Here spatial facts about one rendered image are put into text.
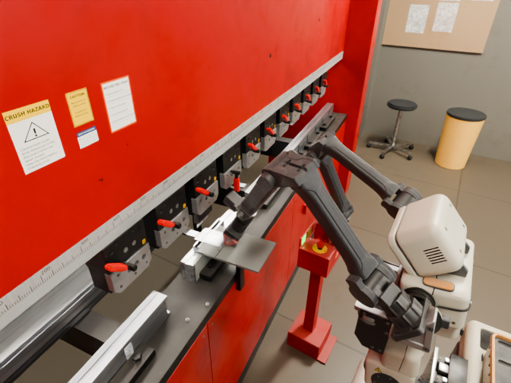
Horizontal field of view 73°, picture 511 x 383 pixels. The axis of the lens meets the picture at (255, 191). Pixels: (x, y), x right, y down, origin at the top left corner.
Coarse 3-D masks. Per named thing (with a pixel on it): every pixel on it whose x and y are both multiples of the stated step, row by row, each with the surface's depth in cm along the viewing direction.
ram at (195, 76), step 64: (0, 0) 53; (64, 0) 62; (128, 0) 74; (192, 0) 94; (256, 0) 128; (320, 0) 198; (0, 64) 55; (64, 64) 64; (128, 64) 78; (192, 64) 101; (256, 64) 140; (320, 64) 230; (0, 128) 57; (64, 128) 67; (128, 128) 83; (192, 128) 109; (0, 192) 59; (64, 192) 71; (128, 192) 88; (0, 256) 62; (0, 320) 64
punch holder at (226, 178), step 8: (224, 152) 132; (232, 152) 138; (216, 160) 134; (224, 160) 133; (232, 160) 140; (240, 160) 146; (216, 168) 135; (224, 168) 135; (232, 168) 141; (240, 168) 148; (224, 176) 136; (232, 176) 142; (224, 184) 138
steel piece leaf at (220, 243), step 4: (212, 232) 144; (216, 232) 145; (220, 232) 145; (208, 236) 142; (212, 236) 142; (216, 236) 142; (220, 236) 142; (204, 240) 140; (208, 240) 140; (212, 240) 140; (216, 240) 140; (220, 240) 140; (228, 240) 140; (212, 244) 138; (216, 244) 138; (220, 244) 138
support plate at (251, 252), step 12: (240, 240) 140; (252, 240) 140; (264, 240) 141; (204, 252) 134; (216, 252) 134; (228, 252) 134; (240, 252) 134; (252, 252) 134; (264, 252) 134; (240, 264) 129; (252, 264) 129
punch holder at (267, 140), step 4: (272, 116) 170; (268, 120) 166; (272, 120) 171; (260, 124) 163; (264, 124) 163; (268, 124) 168; (272, 124) 173; (260, 128) 165; (264, 128) 164; (272, 128) 174; (260, 132) 166; (264, 132) 165; (260, 136) 167; (264, 136) 166; (268, 136) 171; (260, 140) 168; (264, 140) 167; (268, 140) 172; (272, 140) 177; (260, 144) 169; (264, 144) 168; (268, 144) 173; (260, 148) 170; (264, 148) 169
